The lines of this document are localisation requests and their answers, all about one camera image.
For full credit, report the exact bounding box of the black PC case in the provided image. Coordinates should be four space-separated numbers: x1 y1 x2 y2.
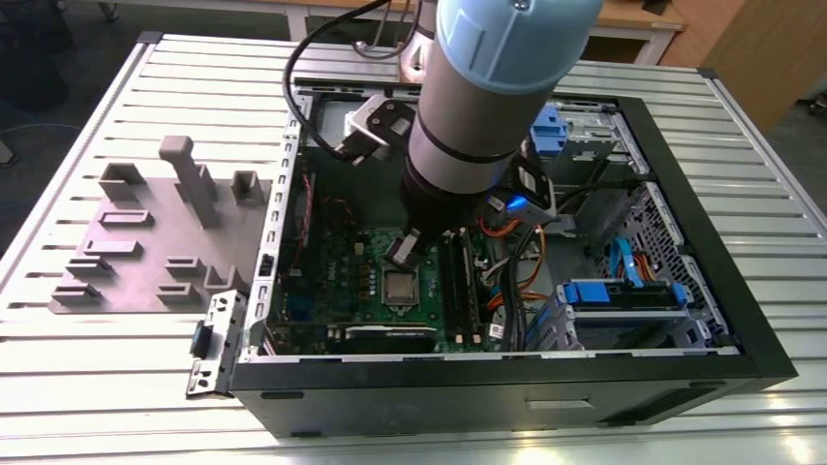
228 75 800 440

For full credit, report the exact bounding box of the multicoloured fan wire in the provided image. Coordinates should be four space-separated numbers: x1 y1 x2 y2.
320 195 357 228

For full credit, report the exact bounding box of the grey parts rack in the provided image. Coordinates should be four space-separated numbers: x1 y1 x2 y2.
48 135 276 317

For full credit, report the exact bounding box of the blue flat data cable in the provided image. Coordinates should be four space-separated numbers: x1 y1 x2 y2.
609 236 647 290

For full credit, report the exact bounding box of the brown wooden cabinet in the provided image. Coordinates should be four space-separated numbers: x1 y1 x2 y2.
657 0 827 133

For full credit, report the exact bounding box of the wooden desk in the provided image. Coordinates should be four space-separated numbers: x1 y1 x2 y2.
282 0 685 67

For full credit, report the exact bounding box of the CPU socket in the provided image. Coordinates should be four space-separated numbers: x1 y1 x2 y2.
379 266 428 307

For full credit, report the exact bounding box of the orange wire bundle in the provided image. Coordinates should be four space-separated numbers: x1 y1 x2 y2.
477 217 549 311

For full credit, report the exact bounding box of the grey power supply unit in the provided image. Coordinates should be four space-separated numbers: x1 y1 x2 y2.
301 99 421 224

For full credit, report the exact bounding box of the black graphics card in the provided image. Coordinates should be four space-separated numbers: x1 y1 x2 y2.
325 323 437 355

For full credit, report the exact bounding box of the green motherboard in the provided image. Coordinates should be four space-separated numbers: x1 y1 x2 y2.
268 193 505 355

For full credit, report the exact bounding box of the silver CPU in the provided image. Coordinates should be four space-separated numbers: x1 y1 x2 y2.
387 274 419 299

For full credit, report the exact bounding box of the black chair base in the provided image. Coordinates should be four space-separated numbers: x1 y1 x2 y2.
795 85 827 117

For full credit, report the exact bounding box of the hard disk in blue carrier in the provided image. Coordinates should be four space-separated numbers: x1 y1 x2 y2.
557 280 689 311

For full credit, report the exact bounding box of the black camera cable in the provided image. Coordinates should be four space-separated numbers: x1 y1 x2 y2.
282 0 395 164

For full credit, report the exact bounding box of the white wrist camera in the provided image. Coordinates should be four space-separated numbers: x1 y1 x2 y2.
344 94 420 167

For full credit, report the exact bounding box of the black hanging cable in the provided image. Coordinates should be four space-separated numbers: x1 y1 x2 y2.
350 0 415 60

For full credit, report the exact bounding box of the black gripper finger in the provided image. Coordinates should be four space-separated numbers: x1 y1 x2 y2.
384 226 427 270

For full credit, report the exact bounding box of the metal socket cover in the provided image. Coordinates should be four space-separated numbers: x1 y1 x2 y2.
379 266 427 306

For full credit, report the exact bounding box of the thick black cable bundle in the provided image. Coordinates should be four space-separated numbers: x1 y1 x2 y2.
500 178 647 353

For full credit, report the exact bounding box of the white wire bundle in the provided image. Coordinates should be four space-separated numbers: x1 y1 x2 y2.
480 255 512 285

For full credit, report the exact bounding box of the red black twisted wire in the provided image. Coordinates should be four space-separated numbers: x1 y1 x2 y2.
289 173 317 278

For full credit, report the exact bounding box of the blue drive bay latch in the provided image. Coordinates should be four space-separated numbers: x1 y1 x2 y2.
527 104 569 157

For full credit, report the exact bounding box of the metal disk bay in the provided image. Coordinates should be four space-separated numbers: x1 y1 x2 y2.
555 278 737 350

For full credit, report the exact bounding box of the RAM slot with white clips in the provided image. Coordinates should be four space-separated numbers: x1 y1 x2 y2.
445 231 468 344

